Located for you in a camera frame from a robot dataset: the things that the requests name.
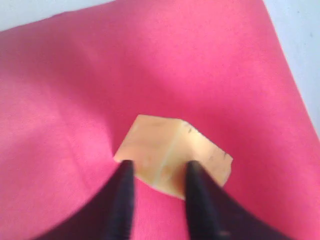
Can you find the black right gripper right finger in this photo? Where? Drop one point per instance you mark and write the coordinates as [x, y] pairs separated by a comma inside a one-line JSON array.
[[213, 215]]

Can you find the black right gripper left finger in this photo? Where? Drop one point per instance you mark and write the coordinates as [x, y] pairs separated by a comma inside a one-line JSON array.
[[107, 216]]

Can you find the red tablecloth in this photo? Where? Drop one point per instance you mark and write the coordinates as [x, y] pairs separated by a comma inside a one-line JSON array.
[[72, 85]]

